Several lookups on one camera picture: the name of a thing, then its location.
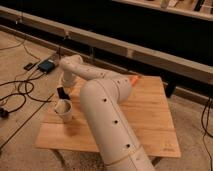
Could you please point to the orange object on table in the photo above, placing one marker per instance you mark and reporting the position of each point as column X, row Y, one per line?
column 134, row 79

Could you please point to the wooden table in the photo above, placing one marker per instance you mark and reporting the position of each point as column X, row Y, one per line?
column 146, row 110

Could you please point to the white paper cup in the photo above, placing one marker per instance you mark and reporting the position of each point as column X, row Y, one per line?
column 63, row 109

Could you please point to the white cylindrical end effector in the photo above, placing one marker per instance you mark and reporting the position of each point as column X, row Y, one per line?
column 68, row 80

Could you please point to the blue black electronics box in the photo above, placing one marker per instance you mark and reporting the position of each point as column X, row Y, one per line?
column 46, row 66

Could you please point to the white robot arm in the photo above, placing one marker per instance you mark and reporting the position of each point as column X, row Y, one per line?
column 100, row 96

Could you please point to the long wooden shelf rail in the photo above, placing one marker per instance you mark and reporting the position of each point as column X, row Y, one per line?
column 172, row 63

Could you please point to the small black device on floor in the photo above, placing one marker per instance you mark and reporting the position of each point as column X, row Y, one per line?
column 29, row 66

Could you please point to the black rectangular eraser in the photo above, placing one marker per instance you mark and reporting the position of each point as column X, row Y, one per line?
column 62, row 94

